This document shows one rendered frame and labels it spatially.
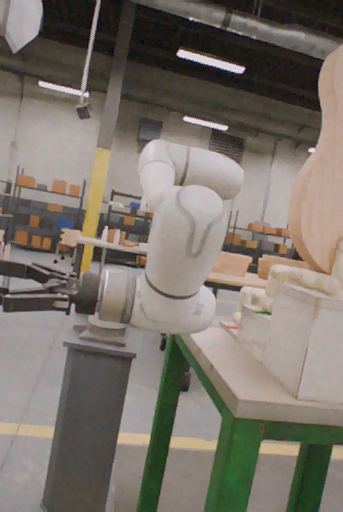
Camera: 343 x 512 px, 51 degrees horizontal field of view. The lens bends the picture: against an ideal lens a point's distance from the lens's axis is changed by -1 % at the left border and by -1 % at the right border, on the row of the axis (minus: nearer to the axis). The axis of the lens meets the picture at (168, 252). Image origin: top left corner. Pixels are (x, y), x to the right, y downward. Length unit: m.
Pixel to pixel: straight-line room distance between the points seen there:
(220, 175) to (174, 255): 0.60
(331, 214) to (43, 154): 11.54
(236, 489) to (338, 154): 0.57
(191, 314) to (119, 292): 0.13
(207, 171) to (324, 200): 0.49
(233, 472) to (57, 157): 11.55
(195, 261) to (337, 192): 0.28
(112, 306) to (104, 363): 0.81
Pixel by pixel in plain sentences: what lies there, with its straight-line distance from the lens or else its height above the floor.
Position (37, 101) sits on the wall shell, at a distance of 12.40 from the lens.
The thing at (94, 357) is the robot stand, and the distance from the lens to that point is 1.43.
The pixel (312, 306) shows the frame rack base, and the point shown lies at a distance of 0.64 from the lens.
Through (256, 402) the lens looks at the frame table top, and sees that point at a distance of 0.62.
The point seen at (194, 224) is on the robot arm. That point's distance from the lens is 0.52.
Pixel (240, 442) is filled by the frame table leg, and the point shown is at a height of 0.85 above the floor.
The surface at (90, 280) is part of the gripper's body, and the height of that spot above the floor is 1.05.
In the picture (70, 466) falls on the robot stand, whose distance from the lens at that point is 1.64.
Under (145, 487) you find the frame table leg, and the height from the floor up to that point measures 0.39.
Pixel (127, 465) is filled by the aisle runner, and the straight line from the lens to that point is 2.06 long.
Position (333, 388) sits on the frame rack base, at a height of 0.96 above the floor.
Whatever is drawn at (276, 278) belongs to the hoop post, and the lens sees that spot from 0.87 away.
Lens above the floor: 1.16
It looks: 3 degrees down
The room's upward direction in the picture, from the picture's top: 10 degrees clockwise
